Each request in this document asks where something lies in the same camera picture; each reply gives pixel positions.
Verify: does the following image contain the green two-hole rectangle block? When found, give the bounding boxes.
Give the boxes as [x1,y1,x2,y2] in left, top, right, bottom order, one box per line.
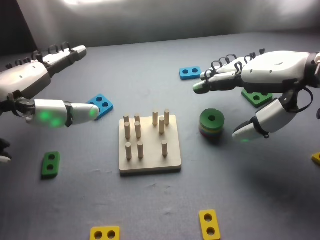
[41,151,61,180]

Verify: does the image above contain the green ring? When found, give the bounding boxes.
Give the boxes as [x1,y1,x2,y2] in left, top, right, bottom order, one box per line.
[199,108,225,130]

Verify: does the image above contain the grey table cloth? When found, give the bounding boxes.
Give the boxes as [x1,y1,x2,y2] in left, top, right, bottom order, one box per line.
[0,31,320,240]

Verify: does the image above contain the dark background panel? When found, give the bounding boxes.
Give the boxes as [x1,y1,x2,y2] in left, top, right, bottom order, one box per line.
[0,0,39,57]

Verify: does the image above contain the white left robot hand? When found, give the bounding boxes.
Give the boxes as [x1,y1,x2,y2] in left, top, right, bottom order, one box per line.
[0,41,100,129]

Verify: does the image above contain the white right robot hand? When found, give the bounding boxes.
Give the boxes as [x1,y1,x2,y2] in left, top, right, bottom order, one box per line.
[192,48,311,145]

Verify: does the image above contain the white backdrop sheet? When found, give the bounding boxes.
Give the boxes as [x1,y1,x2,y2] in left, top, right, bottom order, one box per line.
[14,0,320,48]

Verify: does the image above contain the blue four-hole square block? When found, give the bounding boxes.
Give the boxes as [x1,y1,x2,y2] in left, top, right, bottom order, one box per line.
[86,93,115,121]

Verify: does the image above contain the yellow four-hole square block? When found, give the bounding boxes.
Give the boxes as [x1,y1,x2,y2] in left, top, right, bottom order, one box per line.
[89,226,121,240]

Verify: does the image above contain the yellow two-hole rectangle block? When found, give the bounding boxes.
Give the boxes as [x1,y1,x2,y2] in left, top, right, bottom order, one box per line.
[198,209,222,240]

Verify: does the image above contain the wooden peg board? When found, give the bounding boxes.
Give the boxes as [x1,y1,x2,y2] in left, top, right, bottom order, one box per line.
[118,107,183,177]

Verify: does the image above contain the blue two-hole rectangle block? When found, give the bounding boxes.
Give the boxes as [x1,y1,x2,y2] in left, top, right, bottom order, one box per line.
[178,66,202,81]

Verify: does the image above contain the green four-hole square block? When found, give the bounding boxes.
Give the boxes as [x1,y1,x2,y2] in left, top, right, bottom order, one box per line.
[241,88,274,109]

